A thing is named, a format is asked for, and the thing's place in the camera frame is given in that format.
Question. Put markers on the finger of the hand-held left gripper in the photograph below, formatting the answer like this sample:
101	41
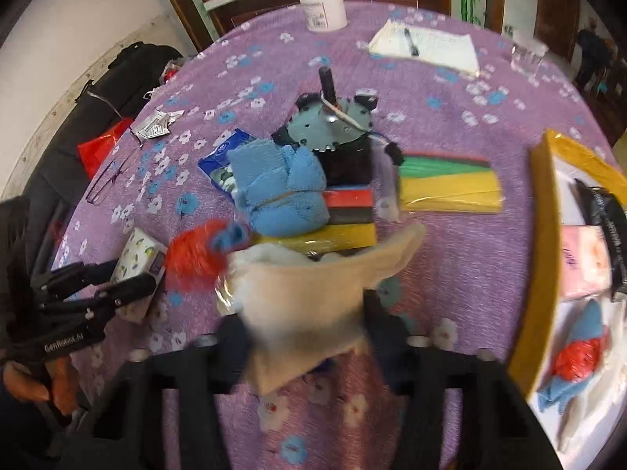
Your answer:
73	276
122	293

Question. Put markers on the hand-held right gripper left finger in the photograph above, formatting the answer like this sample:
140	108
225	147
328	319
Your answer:
230	362

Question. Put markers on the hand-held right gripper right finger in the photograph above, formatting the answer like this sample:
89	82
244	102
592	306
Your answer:
387	347

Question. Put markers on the white floral tissue pack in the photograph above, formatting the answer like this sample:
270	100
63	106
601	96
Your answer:
139	254

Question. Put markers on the beige cloth bundle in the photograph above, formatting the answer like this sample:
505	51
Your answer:
303	313

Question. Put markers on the striped sponge pack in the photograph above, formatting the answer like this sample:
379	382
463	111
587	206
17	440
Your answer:
350	215
450	188

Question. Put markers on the yellow plastic tray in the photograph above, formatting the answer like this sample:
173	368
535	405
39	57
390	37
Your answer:
543	254

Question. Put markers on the person's left hand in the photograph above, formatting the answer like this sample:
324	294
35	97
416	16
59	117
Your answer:
24	384

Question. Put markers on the red and blue scrubber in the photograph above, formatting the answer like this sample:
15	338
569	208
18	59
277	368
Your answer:
193	254
578	360

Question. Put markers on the eyeglasses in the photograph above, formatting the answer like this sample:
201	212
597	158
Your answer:
105	181

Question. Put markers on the red plastic bag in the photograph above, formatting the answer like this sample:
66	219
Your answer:
98	149

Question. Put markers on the blue tissue packet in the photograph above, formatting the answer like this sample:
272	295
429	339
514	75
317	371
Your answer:
218	161

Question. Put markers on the silver sachet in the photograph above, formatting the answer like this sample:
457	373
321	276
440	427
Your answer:
154	127

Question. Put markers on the blue towel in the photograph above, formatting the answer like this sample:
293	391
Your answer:
279	191

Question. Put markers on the black backpack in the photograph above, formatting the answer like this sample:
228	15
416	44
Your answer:
122	78

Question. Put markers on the pink packet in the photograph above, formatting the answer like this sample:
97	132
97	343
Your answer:
585	259

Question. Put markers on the black electric motor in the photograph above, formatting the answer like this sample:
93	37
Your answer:
338	132

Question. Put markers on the black plastic bag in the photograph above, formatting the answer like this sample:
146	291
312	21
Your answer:
605	215

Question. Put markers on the white paper notebook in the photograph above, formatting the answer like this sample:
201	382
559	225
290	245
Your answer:
441	51

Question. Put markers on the black marker pen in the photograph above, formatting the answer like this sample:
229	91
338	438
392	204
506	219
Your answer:
411	43

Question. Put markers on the white flat strip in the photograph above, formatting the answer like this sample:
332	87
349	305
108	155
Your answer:
225	2

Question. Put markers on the clear plastic cup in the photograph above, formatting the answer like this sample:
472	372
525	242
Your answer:
526	61

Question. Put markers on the white plastic jar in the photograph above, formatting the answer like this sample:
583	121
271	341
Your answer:
323	10

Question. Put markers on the wooden door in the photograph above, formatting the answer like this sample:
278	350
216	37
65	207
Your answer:
556	10

